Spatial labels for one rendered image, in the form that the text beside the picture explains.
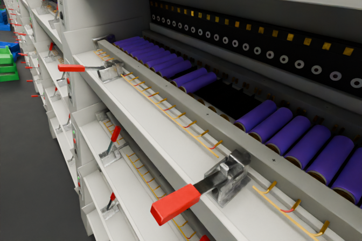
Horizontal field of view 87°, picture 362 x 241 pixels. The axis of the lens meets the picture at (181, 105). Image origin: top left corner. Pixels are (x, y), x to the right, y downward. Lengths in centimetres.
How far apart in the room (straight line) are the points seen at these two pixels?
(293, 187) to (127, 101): 23
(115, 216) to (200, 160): 45
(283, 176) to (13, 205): 113
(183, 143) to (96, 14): 38
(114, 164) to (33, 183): 81
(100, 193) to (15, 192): 62
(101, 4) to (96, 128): 31
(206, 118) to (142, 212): 24
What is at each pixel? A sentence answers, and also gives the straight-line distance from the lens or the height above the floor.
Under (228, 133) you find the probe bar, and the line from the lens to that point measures 20.
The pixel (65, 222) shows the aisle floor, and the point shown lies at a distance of 107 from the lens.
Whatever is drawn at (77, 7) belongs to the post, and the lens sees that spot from 50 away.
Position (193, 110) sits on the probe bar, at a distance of 23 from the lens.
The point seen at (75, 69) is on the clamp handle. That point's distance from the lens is 34.
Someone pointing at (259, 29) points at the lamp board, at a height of 89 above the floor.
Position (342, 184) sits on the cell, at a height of 79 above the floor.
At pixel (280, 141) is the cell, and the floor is 80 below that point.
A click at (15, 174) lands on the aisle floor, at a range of 132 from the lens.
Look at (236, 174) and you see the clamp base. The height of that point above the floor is 78.
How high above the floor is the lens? 90
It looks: 28 degrees down
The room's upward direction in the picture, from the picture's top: 12 degrees clockwise
